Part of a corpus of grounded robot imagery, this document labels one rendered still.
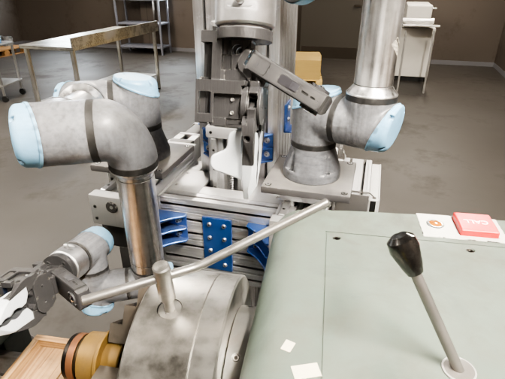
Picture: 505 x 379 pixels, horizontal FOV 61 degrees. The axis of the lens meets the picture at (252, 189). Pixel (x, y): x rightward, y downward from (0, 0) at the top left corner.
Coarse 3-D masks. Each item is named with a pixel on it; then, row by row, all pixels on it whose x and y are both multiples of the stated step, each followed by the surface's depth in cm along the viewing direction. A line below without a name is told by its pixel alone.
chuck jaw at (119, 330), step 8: (144, 288) 69; (136, 304) 71; (128, 312) 69; (120, 320) 71; (128, 320) 69; (112, 328) 69; (120, 328) 69; (128, 328) 69; (112, 336) 69; (120, 336) 69
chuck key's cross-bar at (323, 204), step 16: (304, 208) 58; (320, 208) 58; (272, 224) 58; (288, 224) 57; (240, 240) 57; (256, 240) 57; (208, 256) 56; (224, 256) 56; (176, 272) 55; (192, 272) 56; (112, 288) 53; (128, 288) 53
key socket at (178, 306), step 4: (176, 300) 60; (176, 304) 60; (180, 304) 60; (160, 308) 59; (164, 308) 60; (176, 308) 59; (180, 308) 59; (160, 312) 59; (164, 312) 59; (176, 312) 59; (160, 316) 58; (164, 316) 58; (168, 316) 58; (172, 316) 58; (176, 316) 58
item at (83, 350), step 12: (72, 336) 70; (84, 336) 71; (96, 336) 70; (108, 336) 70; (72, 348) 68; (84, 348) 68; (96, 348) 67; (108, 348) 69; (120, 348) 68; (72, 360) 68; (84, 360) 67; (96, 360) 66; (108, 360) 67; (120, 360) 73; (72, 372) 68; (84, 372) 67
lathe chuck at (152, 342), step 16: (208, 272) 69; (176, 288) 62; (192, 288) 62; (208, 288) 62; (144, 304) 60; (160, 304) 60; (192, 304) 59; (144, 320) 58; (160, 320) 58; (176, 320) 57; (192, 320) 57; (128, 336) 57; (144, 336) 56; (160, 336) 56; (176, 336) 56; (192, 336) 56; (128, 352) 55; (144, 352) 55; (160, 352) 55; (176, 352) 55; (128, 368) 54; (144, 368) 54; (160, 368) 54; (176, 368) 54
